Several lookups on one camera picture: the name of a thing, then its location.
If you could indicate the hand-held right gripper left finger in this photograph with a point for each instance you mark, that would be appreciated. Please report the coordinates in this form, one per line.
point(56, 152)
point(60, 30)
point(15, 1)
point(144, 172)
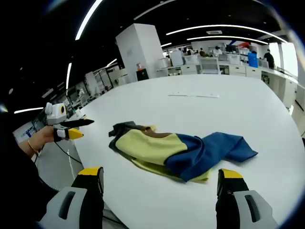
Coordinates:
point(91, 200)

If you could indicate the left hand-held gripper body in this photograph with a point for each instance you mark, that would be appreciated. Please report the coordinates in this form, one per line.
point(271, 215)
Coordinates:
point(54, 114)

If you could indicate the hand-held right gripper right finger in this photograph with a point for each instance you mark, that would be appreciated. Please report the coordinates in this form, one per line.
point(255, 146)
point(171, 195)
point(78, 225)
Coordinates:
point(230, 205)

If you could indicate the yellow blue grey garment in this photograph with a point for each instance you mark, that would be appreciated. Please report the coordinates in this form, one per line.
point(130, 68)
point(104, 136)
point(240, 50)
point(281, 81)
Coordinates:
point(147, 148)

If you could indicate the white board with blue print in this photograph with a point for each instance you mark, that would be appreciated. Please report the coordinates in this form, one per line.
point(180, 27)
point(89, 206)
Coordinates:
point(27, 133)

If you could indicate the ceiling light strip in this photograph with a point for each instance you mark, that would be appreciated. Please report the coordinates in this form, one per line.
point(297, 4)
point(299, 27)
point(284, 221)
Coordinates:
point(87, 20)
point(69, 76)
point(226, 37)
point(226, 25)

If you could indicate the person's dark clothing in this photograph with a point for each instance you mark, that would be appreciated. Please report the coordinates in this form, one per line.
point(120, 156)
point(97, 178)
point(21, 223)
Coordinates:
point(19, 190)

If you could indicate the small black cabinet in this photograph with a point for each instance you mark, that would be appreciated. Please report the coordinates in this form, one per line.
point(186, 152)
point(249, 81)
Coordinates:
point(142, 75)

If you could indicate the orange bottle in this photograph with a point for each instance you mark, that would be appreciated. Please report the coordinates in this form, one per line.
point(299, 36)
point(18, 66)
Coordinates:
point(139, 66)

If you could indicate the white square pillar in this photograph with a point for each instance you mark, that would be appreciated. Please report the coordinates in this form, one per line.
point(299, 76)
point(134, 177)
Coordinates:
point(138, 52)

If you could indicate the white appliance box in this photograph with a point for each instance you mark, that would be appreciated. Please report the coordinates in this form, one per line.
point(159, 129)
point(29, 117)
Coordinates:
point(176, 58)

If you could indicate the white workbench row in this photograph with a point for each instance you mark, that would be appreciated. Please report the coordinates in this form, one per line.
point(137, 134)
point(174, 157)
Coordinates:
point(238, 70)

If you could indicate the white mesh chair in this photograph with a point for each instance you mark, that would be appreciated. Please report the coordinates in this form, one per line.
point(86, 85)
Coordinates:
point(209, 65)

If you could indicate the blue barrel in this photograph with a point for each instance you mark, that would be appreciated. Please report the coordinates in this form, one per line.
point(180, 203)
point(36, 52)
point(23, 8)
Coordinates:
point(252, 59)

